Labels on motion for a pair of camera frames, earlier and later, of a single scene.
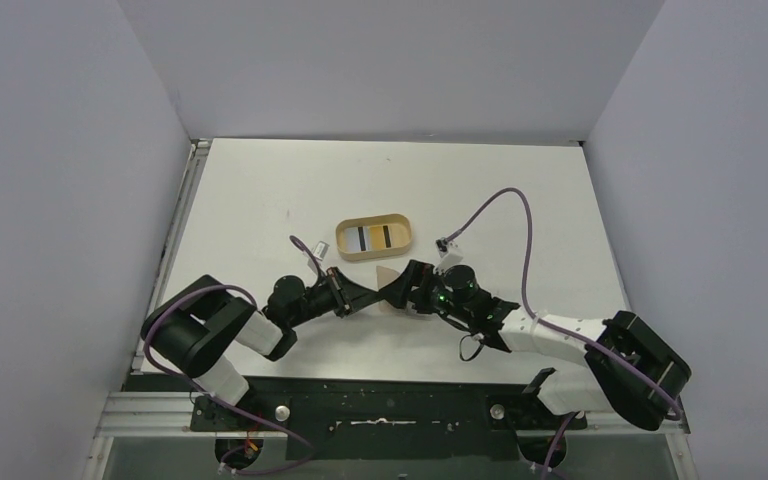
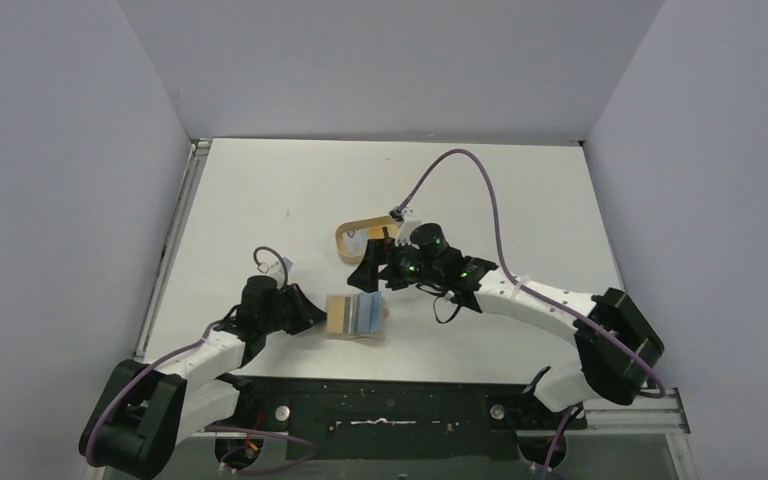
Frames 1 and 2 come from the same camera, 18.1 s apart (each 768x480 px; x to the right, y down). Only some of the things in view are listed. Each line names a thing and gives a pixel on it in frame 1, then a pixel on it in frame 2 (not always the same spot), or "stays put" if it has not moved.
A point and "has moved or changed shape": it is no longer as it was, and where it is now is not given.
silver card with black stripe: x=357 y=239 stays put
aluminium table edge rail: x=198 y=150 stays put
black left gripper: x=340 y=291 → x=297 y=307
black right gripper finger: x=397 y=292 → x=366 y=277
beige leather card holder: x=385 y=275 has moved or changed shape
